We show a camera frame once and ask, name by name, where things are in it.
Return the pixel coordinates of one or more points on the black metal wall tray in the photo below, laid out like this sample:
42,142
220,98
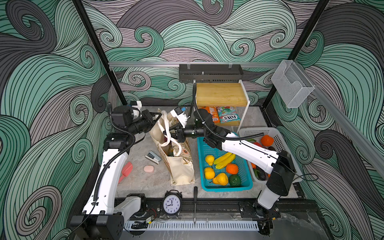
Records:
210,73

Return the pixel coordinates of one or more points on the black handled screwdriver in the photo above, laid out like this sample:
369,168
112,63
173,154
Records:
195,203

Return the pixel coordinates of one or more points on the orange bell pepper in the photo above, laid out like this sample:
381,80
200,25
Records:
267,141

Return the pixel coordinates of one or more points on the clear plastic wall holder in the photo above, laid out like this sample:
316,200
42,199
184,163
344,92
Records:
293,83

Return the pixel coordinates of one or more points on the yellow lemon middle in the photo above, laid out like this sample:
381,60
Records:
210,160

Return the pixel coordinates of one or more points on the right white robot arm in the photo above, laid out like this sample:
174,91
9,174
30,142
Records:
279,166

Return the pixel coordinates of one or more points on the pink round sponge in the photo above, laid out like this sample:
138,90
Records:
149,169

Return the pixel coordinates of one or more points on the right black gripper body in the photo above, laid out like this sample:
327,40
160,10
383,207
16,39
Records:
192,131

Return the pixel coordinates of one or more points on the pink plastic scoop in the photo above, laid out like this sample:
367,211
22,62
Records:
127,169

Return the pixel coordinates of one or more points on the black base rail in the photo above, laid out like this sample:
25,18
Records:
246,208

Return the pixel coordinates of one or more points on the white grey stapler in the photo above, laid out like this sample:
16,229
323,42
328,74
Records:
153,157

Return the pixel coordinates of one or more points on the white slotted cable duct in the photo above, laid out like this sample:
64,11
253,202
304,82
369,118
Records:
202,226

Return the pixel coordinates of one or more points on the yellow orange bottom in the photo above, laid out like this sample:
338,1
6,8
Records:
209,173

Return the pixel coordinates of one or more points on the green avocado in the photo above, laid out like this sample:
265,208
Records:
235,181

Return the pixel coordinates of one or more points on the white plastic vegetable basket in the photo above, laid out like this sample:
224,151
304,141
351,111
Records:
279,142

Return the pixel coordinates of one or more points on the teal plastic fruit basket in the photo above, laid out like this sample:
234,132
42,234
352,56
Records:
221,171

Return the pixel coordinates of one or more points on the yellow pear front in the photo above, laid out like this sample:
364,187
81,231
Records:
221,179

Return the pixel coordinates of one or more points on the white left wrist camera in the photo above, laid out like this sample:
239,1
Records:
136,108

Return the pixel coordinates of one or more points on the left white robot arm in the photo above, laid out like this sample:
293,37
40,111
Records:
101,218

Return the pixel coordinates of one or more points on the green Fox's candy bag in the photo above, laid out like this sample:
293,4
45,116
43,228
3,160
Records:
228,114

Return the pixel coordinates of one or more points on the cream canvas grocery bag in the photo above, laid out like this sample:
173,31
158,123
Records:
176,156

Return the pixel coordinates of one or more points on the orange tangerine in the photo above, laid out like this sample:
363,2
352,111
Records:
232,169

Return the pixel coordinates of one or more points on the black alarm clock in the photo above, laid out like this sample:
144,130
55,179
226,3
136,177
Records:
172,203

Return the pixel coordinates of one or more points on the small yellow banana bunch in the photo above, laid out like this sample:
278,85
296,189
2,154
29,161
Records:
224,159

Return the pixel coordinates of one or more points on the dark green cucumber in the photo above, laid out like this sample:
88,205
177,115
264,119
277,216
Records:
260,175

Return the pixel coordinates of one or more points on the orange Fox's candy bag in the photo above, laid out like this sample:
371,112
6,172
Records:
213,111

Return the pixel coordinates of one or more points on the white wooden two-tier shelf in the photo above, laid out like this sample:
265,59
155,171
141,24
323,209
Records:
223,94

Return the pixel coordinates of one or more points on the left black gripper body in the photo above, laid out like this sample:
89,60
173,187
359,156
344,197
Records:
144,124

